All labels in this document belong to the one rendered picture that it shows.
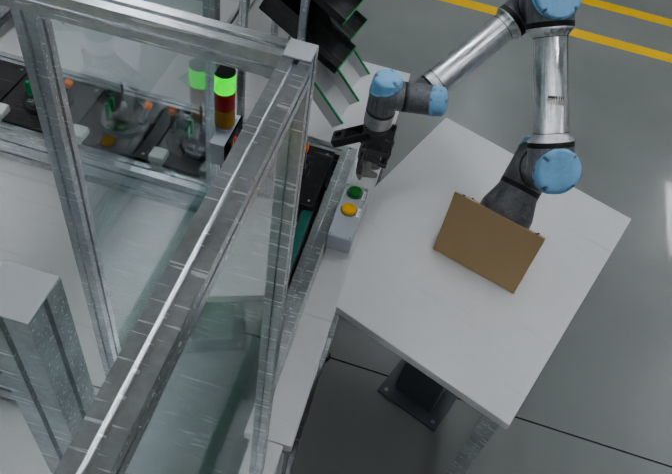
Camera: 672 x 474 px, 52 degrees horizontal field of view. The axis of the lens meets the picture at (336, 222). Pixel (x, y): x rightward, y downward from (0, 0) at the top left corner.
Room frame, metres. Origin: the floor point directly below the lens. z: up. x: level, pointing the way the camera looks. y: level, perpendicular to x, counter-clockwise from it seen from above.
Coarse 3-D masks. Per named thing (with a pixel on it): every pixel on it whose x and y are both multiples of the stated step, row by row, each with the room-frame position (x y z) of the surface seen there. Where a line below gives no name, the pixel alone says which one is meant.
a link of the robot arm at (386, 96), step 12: (384, 72) 1.39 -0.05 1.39; (396, 72) 1.40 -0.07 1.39; (372, 84) 1.37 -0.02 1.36; (384, 84) 1.35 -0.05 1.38; (396, 84) 1.36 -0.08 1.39; (372, 96) 1.36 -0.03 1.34; (384, 96) 1.34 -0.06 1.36; (396, 96) 1.36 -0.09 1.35; (372, 108) 1.35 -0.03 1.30; (384, 108) 1.35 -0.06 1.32; (396, 108) 1.35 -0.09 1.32
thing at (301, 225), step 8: (320, 200) 1.41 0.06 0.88; (304, 216) 1.27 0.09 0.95; (312, 216) 1.30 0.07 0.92; (296, 224) 1.24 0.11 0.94; (304, 224) 1.24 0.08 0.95; (296, 232) 1.21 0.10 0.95; (304, 232) 1.22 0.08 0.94; (296, 240) 1.18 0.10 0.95; (304, 240) 1.23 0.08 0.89; (296, 248) 1.15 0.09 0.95; (296, 256) 1.15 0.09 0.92; (296, 264) 1.16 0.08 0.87
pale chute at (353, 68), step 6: (354, 54) 1.89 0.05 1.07; (348, 60) 1.89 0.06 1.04; (354, 60) 1.89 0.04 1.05; (360, 60) 1.89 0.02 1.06; (342, 66) 1.85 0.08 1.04; (348, 66) 1.88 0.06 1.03; (354, 66) 1.89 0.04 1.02; (360, 66) 1.89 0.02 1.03; (342, 72) 1.83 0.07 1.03; (348, 72) 1.86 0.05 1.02; (354, 72) 1.88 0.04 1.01; (360, 72) 1.88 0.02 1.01; (366, 72) 1.88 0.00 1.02; (348, 78) 1.84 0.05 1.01; (354, 78) 1.86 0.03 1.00; (354, 84) 1.84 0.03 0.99
